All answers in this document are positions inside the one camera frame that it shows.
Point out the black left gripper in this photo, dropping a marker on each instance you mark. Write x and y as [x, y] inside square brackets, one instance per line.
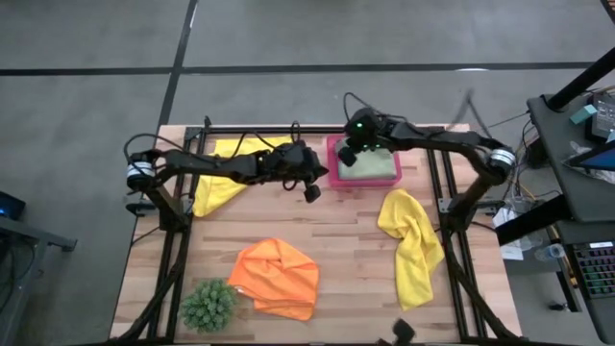
[288, 163]

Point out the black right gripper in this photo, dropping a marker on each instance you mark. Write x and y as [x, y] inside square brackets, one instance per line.
[367, 127]

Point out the green microfiber towel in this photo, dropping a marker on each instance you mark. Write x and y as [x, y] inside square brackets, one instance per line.
[377, 165]

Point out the yellow microfiber towel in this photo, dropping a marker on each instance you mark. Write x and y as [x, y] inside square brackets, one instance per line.
[216, 192]
[415, 250]

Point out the orange microfiber towel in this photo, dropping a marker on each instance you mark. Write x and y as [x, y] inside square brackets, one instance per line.
[278, 279]

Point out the white cardboard hang tag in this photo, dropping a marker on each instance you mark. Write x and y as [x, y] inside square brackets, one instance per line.
[239, 289]

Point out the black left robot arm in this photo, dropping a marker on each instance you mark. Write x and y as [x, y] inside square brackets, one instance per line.
[206, 165]

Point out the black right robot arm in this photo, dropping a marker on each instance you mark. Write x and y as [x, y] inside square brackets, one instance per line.
[442, 139]

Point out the pink plastic tray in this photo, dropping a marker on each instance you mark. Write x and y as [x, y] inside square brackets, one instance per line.
[365, 183]

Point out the black table clamp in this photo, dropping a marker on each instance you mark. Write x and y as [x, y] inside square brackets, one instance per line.
[207, 122]

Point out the white paper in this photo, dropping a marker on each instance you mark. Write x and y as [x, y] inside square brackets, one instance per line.
[509, 250]

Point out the artificial green potted plant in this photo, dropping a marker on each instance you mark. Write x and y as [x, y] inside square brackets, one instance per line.
[209, 307]

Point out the black metal beam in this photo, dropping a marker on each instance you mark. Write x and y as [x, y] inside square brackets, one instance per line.
[533, 218]

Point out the grey desk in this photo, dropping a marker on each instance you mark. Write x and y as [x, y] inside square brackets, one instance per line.
[552, 158]

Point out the clear plastic water bottle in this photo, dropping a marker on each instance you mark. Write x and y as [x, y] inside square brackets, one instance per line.
[552, 252]

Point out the teal box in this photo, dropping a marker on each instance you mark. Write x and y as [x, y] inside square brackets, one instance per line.
[583, 114]

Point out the laptop with blue screen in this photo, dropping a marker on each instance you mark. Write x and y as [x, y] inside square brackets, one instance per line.
[600, 161]

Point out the black electronic device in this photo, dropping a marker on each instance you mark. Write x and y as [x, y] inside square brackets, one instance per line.
[603, 120]

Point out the backlit black keyboard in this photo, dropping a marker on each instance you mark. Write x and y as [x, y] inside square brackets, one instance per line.
[596, 269]

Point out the grey metal bench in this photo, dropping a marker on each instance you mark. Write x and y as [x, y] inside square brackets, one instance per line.
[29, 230]

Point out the black device blue light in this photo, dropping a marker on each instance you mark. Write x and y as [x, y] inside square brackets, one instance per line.
[12, 206]

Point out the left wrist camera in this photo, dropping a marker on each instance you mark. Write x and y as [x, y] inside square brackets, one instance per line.
[312, 193]

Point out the grey metal mounting bracket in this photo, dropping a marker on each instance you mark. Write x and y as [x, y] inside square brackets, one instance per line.
[444, 205]

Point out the black metal post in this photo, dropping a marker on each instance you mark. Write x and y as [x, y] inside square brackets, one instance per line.
[581, 79]

